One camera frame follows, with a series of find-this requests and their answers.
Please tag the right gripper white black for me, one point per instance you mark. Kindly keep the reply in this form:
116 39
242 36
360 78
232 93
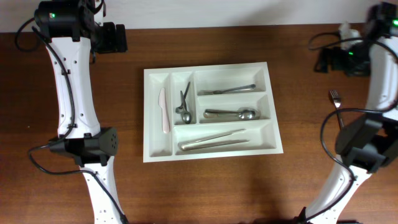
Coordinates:
321 61

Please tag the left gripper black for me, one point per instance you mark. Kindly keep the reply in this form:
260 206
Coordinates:
121 37

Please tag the steel fork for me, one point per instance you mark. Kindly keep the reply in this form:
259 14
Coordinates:
229 90
335 98

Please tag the small steel teaspoon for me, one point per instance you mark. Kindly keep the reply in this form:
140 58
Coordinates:
179 109
186 116

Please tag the pink plastic knife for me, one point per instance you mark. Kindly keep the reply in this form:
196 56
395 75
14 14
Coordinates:
162 102

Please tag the steel spoon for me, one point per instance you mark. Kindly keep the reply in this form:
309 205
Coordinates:
224 115
248 111

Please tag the steel serving tongs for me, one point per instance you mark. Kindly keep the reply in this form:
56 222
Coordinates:
209 141

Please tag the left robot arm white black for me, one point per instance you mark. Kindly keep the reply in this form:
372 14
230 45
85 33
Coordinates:
74 32

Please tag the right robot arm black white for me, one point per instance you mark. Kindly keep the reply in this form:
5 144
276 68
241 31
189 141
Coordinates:
369 142

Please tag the white plastic cutlery tray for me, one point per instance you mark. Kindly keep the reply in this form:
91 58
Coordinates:
211 114

